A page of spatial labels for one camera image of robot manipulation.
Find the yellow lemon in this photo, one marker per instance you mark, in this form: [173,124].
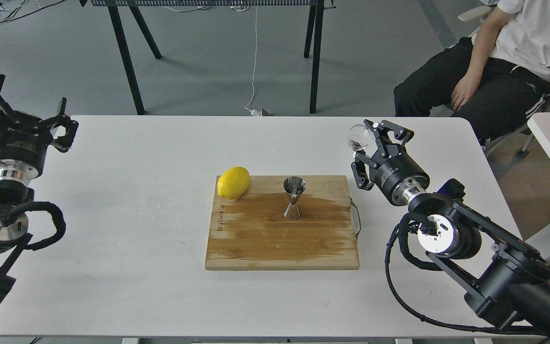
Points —
[233,183]

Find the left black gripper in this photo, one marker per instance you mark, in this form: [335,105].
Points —
[17,145]

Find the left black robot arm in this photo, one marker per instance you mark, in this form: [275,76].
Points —
[26,224]

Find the black metal rack table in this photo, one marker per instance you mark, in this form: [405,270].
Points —
[170,56]

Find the seated person white shirt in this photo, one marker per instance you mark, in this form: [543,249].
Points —
[512,50]

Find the person's right hand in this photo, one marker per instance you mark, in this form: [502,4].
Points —
[465,89]

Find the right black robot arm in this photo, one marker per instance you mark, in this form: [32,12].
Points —
[506,280]

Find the clear glass cup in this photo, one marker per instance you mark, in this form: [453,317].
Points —
[360,137]

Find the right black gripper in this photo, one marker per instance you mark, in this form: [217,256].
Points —
[399,178]

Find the wooden cutting board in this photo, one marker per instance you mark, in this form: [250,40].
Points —
[252,233]

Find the steel jigger measuring cup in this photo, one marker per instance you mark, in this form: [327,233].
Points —
[294,186]

